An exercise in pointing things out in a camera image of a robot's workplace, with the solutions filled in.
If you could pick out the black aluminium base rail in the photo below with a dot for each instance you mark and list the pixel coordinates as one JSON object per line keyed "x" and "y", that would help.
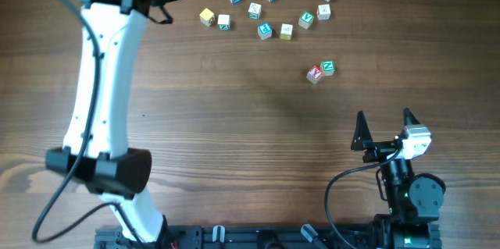
{"x": 305, "y": 237}

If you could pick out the blue P letter block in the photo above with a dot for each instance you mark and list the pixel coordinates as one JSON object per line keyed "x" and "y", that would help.
{"x": 264, "y": 31}

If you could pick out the green Z side block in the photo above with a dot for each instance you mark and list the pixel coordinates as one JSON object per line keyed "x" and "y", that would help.
{"x": 223, "y": 22}

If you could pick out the yellow side picture block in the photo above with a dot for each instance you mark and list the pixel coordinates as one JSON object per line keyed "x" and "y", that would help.
{"x": 286, "y": 31}

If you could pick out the green side picture block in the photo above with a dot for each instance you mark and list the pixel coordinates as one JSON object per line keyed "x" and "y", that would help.
{"x": 254, "y": 11}

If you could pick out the red Y letter block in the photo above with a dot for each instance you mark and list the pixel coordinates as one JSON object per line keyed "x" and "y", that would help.
{"x": 314, "y": 75}

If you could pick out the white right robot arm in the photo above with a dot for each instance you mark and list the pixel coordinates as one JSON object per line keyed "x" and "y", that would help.
{"x": 414, "y": 200}

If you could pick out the yellow top block left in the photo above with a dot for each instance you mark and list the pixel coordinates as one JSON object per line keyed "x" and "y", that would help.
{"x": 207, "y": 17}

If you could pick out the green N letter block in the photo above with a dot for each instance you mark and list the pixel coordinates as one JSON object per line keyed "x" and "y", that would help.
{"x": 328, "y": 67}

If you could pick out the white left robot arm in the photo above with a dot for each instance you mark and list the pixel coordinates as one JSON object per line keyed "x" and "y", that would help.
{"x": 95, "y": 150}

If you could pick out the red side picture block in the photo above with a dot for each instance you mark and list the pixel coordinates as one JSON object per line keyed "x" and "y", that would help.
{"x": 323, "y": 12}

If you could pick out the green V letter block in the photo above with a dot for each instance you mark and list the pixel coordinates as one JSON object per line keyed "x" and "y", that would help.
{"x": 306, "y": 20}

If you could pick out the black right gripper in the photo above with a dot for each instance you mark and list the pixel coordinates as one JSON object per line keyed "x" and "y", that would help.
{"x": 362, "y": 140}

